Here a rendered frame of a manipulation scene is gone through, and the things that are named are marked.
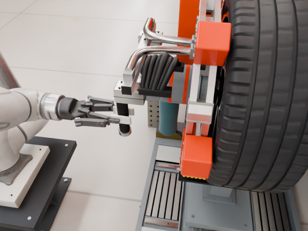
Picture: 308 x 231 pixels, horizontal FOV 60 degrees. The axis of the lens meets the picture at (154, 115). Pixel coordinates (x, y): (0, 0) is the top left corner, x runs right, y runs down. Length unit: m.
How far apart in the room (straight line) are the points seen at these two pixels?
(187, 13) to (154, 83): 0.67
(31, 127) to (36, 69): 1.47
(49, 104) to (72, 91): 1.50
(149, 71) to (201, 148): 0.25
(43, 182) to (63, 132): 0.69
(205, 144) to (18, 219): 0.93
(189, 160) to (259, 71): 0.27
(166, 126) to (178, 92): 0.35
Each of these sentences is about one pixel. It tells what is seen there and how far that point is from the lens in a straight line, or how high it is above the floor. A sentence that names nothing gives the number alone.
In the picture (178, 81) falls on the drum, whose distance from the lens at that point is 0.90.
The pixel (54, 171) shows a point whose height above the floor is 0.30.
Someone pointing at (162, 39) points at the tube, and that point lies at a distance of 0.91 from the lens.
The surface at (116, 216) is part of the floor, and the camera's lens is 1.60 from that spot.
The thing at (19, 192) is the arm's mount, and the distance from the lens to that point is 1.38.
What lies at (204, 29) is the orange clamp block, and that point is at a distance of 0.64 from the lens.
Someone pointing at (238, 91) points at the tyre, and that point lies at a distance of 0.64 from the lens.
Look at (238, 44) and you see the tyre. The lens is 0.67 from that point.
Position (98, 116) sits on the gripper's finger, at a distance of 0.86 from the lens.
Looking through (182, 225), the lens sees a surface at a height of 0.15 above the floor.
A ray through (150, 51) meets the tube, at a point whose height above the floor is 1.00.
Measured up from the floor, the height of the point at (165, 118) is 0.60.
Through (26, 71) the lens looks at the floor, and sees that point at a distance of 2.81.
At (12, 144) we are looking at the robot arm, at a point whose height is 0.51.
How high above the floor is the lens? 1.42
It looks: 43 degrees down
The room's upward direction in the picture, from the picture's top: straight up
